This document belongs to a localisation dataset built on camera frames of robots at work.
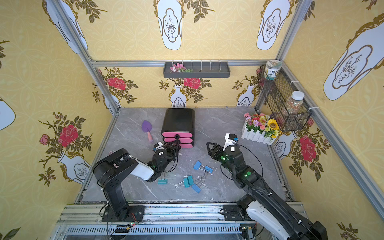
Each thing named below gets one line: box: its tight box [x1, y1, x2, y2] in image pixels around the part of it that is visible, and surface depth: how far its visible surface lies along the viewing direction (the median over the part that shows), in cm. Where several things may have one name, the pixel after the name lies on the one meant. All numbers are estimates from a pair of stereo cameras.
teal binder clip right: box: [187, 175, 195, 186], surface depth 85 cm
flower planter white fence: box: [241, 112, 283, 146], surface depth 94 cm
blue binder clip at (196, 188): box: [191, 183, 202, 194], surface depth 83 cm
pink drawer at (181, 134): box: [162, 132, 193, 138], surface depth 88 cm
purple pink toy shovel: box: [142, 120, 154, 143], surface depth 112 cm
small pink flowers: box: [170, 62, 192, 73], surface depth 89 cm
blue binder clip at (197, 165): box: [193, 160, 202, 171], surface depth 91 cm
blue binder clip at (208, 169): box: [204, 165, 214, 174], surface depth 90 cm
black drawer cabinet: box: [161, 108, 196, 149], surface depth 91 cm
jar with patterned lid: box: [264, 59, 283, 81], surface depth 87 cm
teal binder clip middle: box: [183, 175, 194, 188], surface depth 85 cm
